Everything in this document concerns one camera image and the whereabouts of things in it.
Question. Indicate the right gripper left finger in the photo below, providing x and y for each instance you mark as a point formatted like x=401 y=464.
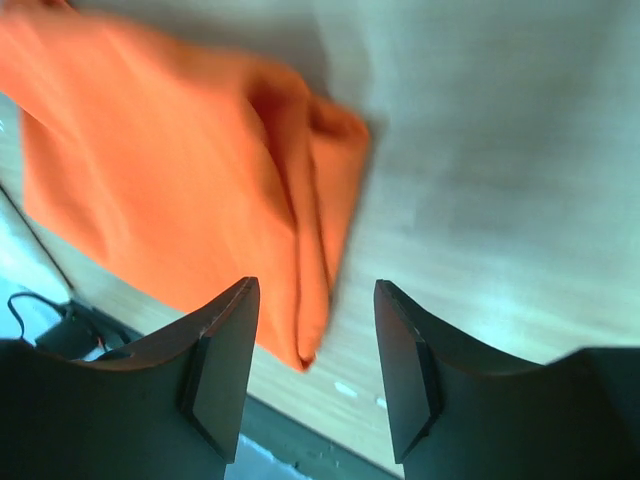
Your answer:
x=166 y=406

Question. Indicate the orange t shirt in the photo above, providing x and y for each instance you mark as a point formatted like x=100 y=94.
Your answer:
x=181 y=169

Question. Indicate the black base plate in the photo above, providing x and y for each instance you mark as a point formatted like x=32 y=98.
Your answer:
x=272 y=444

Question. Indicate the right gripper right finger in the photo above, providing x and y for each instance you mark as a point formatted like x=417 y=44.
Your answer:
x=459 y=408

